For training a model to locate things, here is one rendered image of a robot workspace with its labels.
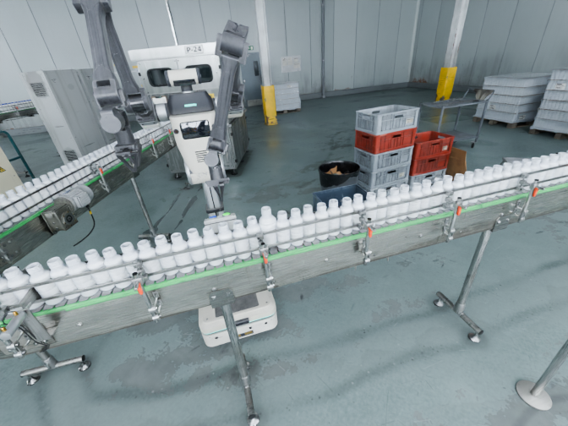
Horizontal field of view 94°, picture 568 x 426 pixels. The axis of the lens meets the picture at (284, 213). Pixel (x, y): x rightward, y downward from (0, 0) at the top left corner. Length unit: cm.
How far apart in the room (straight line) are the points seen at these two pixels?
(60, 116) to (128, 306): 580
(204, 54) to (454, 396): 452
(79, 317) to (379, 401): 155
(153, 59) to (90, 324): 403
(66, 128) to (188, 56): 317
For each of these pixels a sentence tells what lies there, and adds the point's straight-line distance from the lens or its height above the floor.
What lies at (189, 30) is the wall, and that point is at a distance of 1298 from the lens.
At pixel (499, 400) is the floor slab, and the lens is 213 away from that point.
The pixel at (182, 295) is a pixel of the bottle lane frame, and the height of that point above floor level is 91.
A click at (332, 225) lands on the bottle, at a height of 106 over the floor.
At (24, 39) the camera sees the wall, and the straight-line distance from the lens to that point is 1408.
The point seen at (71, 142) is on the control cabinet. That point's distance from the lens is 686.
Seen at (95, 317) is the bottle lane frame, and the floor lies 92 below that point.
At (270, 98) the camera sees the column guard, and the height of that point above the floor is 76.
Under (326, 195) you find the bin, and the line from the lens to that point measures 177.
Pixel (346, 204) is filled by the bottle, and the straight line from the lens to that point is 116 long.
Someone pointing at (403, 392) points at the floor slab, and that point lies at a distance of 196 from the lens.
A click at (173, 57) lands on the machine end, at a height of 186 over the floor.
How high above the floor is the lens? 170
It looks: 30 degrees down
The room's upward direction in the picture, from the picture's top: 5 degrees counter-clockwise
